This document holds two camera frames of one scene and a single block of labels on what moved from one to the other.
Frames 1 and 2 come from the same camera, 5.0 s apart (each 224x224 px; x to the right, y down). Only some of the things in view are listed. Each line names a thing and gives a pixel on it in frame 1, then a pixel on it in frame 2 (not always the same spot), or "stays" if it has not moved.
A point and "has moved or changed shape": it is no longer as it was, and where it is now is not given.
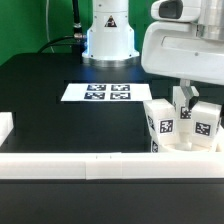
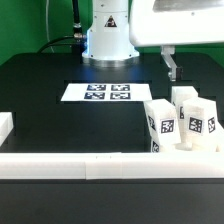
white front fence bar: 111,165 stays
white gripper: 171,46 -> 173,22
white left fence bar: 6,125 stays
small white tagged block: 205,120 has moved or changed shape
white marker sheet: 106,91 stays
